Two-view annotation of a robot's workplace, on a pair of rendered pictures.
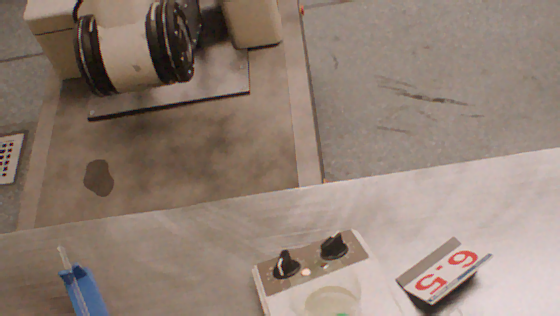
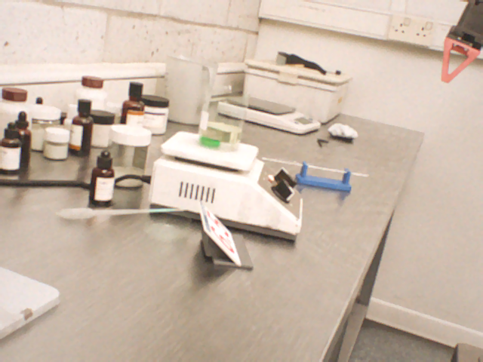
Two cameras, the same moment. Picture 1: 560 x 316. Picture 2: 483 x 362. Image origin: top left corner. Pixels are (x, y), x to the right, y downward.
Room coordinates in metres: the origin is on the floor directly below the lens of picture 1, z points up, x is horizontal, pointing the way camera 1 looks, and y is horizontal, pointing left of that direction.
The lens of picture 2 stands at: (0.47, -0.71, 1.01)
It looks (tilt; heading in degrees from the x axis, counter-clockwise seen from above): 15 degrees down; 105
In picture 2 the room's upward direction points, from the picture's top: 11 degrees clockwise
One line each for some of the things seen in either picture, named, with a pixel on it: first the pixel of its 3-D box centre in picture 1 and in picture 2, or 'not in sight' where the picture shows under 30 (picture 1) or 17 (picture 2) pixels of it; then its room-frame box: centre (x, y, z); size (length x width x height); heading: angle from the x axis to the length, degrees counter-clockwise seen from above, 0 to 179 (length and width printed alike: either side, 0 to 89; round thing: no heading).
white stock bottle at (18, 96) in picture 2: not in sight; (12, 121); (-0.09, 0.00, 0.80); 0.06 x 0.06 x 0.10
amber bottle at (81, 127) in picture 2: not in sight; (81, 126); (-0.04, 0.10, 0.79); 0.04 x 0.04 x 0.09
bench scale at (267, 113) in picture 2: not in sight; (270, 114); (0.09, 0.85, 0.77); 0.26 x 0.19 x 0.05; 174
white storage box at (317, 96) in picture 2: not in sight; (297, 89); (0.08, 1.20, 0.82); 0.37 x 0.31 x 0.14; 91
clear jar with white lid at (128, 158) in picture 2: not in sight; (127, 156); (0.10, 0.02, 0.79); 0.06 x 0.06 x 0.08
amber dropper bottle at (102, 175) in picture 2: not in sight; (103, 175); (0.11, -0.08, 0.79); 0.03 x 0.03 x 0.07
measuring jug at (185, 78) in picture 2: not in sight; (190, 90); (-0.05, 0.57, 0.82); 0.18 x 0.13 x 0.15; 139
